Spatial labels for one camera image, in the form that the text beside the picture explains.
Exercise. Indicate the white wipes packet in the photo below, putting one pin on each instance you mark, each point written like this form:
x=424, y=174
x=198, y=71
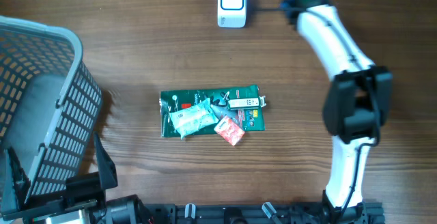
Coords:
x=193, y=119

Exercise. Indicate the red white snack packet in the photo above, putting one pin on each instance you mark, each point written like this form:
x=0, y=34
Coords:
x=229, y=130

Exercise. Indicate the green 3M glove package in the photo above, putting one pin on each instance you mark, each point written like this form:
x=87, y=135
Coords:
x=249, y=119

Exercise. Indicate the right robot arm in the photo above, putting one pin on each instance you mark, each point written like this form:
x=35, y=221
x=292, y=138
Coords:
x=356, y=108

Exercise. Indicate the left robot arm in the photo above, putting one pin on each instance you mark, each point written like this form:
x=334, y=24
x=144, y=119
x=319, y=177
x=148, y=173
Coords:
x=82, y=201

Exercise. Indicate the white barcode scanner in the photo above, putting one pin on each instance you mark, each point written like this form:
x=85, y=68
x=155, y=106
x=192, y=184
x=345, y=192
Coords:
x=231, y=13

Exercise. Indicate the grey plastic mesh basket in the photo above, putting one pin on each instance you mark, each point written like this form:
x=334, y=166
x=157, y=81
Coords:
x=49, y=103

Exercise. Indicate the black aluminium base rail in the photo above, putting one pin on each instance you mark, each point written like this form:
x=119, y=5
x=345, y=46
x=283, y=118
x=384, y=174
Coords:
x=256, y=213

